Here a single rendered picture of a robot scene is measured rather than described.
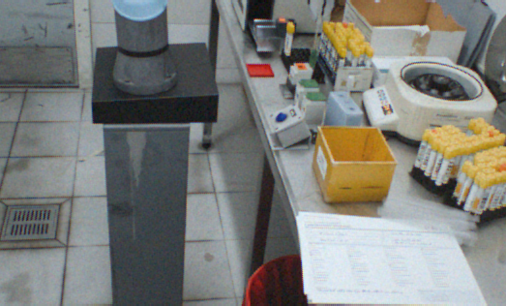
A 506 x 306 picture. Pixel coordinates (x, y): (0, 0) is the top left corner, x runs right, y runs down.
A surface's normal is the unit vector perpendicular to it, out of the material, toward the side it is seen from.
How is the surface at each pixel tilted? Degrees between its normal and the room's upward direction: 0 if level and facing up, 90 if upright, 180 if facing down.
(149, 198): 90
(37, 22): 90
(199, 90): 3
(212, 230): 0
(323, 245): 1
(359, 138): 90
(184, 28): 90
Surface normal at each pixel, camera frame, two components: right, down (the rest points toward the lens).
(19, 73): 0.17, 0.57
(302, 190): 0.09, -0.82
